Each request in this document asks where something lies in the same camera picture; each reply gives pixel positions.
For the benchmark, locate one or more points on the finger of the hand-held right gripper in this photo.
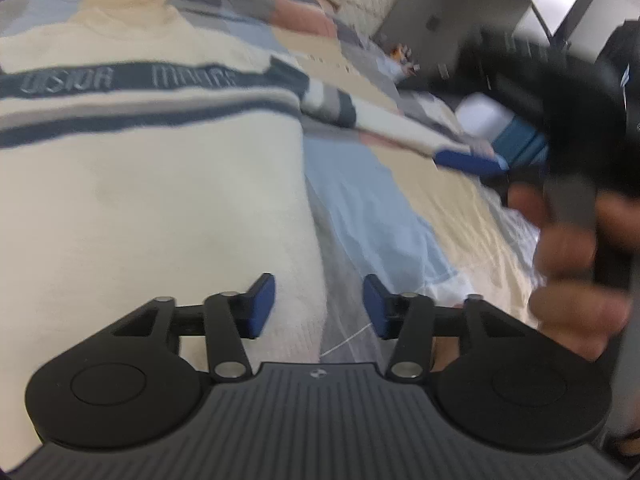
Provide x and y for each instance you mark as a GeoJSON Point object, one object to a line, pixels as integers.
{"type": "Point", "coordinates": [465, 160]}

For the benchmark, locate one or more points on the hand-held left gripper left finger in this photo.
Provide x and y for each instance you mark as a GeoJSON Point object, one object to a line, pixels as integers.
{"type": "Point", "coordinates": [262, 305]}

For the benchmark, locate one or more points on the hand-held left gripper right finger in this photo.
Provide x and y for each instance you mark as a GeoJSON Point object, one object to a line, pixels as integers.
{"type": "Point", "coordinates": [374, 310]}

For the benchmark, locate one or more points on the cream striped fluffy sweater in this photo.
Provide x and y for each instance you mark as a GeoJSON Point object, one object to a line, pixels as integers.
{"type": "Point", "coordinates": [150, 210]}

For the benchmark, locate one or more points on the person's right hand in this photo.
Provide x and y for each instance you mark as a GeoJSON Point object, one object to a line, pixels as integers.
{"type": "Point", "coordinates": [565, 255]}

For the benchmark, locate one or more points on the checkered patchwork blanket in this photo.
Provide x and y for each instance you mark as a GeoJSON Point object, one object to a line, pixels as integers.
{"type": "Point", "coordinates": [360, 210]}

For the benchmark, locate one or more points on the small bedside bottles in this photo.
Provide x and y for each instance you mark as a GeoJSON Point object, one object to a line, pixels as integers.
{"type": "Point", "coordinates": [402, 55]}

